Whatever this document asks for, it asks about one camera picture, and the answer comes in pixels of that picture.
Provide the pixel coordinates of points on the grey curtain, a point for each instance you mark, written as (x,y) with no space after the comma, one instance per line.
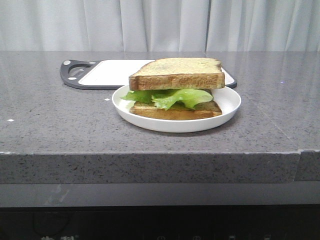
(160,25)

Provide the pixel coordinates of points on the green lettuce leaf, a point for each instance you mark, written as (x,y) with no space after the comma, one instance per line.
(165,99)

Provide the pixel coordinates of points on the white round plate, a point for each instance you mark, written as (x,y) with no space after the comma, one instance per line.
(228,100)

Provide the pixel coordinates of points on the white cutting board black handle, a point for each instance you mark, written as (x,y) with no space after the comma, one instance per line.
(108,74)

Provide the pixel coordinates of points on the toasted bread slice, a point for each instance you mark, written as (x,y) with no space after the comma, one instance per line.
(179,73)
(177,112)

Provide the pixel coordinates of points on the black appliance panel below counter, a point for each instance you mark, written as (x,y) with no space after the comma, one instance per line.
(220,222)

